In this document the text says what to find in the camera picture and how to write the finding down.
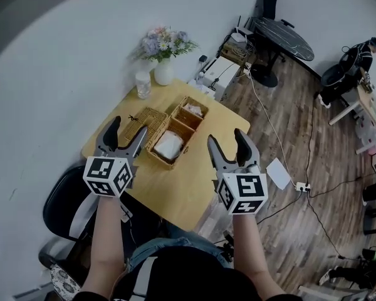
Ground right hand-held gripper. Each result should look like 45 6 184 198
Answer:
207 128 268 215

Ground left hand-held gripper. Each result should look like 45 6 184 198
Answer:
83 116 149 198

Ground wicker box with lid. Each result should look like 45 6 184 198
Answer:
120 95 209 171

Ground person's left forearm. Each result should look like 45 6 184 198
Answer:
80 195 130 298

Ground person's right forearm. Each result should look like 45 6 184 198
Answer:
231 213 286 298

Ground white folded cloth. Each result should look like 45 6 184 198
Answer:
153 130 185 165

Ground white paper sheet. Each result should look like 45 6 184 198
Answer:
266 157 292 189

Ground clear glass jar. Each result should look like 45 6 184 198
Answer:
135 70 152 100

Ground pale crumpled packet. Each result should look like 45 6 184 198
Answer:
181 103 205 118

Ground white ceramic vase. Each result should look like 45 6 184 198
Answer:
154 58 175 87

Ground white appliance boxes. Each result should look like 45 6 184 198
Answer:
187 56 241 102

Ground black swivel chair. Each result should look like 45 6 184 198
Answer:
38 164 164 282

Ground pastel flower bouquet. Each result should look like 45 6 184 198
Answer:
133 26 200 64

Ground person's blue jeans legs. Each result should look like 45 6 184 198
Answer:
127 224 236 274

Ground white router with antennas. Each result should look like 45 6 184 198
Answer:
231 15 255 44

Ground round black marble table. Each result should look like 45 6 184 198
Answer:
249 16 315 88

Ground person's black shirt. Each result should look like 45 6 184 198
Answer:
76 246 305 301

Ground light wooden desk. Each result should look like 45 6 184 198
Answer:
328 73 376 156

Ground patterned cushion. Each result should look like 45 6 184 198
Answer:
49 263 83 298

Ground black office chair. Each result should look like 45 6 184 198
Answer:
254 0 280 20

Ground white power cable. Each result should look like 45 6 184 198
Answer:
246 72 298 186

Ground black floor cable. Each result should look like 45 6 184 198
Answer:
256 105 376 261

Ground cardboard box with cables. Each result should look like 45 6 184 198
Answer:
219 40 258 65

